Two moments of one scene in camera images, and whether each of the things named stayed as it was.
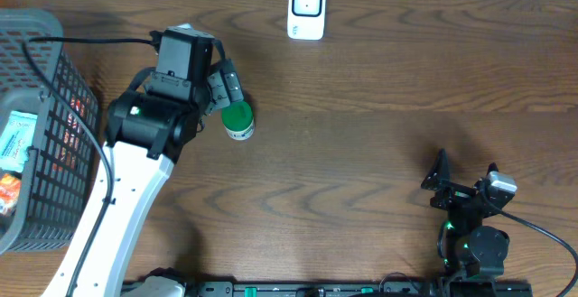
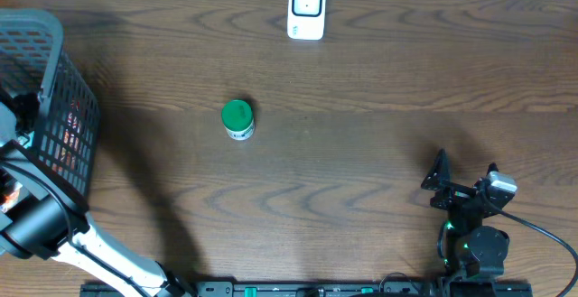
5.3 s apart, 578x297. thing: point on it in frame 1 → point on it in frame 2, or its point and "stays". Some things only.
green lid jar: x=237 y=120 stays
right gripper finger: x=438 y=173 stays
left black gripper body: x=198 y=93 → x=26 y=109
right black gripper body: x=461 y=218 stays
